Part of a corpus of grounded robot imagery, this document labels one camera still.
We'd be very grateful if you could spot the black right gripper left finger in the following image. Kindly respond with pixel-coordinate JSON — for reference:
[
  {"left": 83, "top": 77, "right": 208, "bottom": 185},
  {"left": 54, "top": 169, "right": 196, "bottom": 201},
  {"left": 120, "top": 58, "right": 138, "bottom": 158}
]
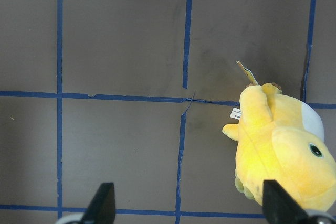
[{"left": 80, "top": 182, "right": 116, "bottom": 224}]

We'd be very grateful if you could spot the yellow plush toy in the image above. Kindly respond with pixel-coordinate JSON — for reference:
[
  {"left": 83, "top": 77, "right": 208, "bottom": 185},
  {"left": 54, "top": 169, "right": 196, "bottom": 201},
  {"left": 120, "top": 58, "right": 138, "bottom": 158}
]
[{"left": 222, "top": 68, "right": 335, "bottom": 211}]

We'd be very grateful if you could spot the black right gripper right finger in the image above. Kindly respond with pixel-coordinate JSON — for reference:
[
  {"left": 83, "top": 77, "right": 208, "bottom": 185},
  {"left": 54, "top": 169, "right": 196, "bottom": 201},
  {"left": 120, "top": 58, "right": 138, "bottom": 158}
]
[{"left": 262, "top": 180, "right": 309, "bottom": 224}]

